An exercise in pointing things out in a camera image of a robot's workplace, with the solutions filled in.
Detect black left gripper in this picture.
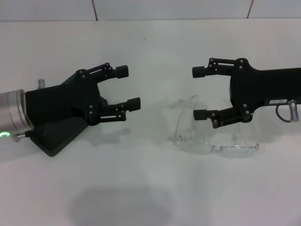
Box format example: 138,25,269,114
24,62,142,129

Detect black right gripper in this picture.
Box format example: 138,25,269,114
191,57,301,129

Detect clear white glasses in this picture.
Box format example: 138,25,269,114
156,94,261,159

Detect green glasses case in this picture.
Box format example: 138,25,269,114
29,72,110,158

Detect right arm connector cable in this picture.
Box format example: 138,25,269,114
276,100,299,123

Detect arm connector cable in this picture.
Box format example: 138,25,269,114
13,129,36,143
276,100,299,123

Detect left arm connector cable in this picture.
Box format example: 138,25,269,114
13,129,36,143

